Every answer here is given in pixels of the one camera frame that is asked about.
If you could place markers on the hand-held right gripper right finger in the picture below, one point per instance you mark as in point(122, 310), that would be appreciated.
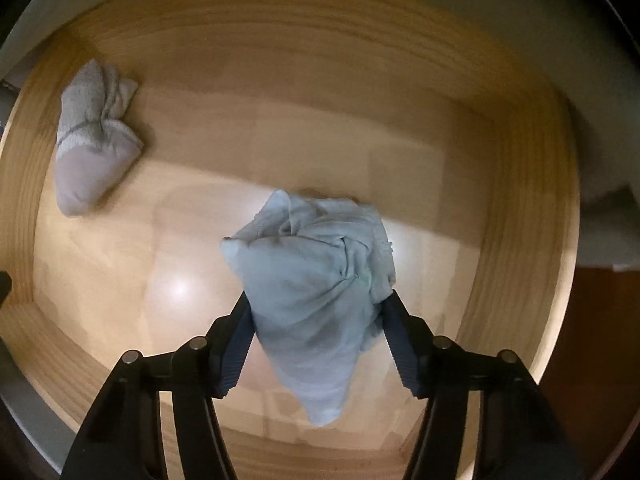
point(405, 355)

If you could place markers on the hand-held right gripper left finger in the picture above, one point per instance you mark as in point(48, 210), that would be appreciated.
point(235, 355)

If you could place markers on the pale blue-grey sock roll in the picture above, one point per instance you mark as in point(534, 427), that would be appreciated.
point(310, 290)

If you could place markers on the wooden drawer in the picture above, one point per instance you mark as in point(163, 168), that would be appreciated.
point(325, 135)

